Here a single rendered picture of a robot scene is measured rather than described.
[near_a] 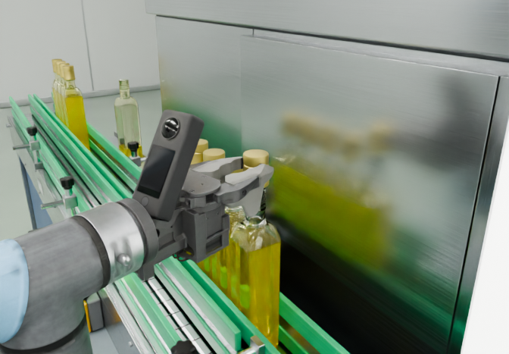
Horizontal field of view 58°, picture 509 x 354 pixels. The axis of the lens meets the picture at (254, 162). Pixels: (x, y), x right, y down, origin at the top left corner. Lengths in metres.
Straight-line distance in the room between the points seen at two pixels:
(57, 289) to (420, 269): 0.41
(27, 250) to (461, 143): 0.43
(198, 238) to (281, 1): 0.39
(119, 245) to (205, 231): 0.11
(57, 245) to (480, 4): 0.45
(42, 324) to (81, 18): 6.18
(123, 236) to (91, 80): 6.21
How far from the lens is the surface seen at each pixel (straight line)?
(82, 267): 0.43
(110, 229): 0.45
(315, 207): 0.72
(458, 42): 0.53
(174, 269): 0.81
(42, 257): 0.43
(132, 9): 6.73
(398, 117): 0.57
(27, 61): 6.46
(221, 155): 0.70
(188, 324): 0.81
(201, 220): 0.51
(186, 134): 0.48
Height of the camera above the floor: 1.40
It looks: 21 degrees down
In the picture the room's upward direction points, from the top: straight up
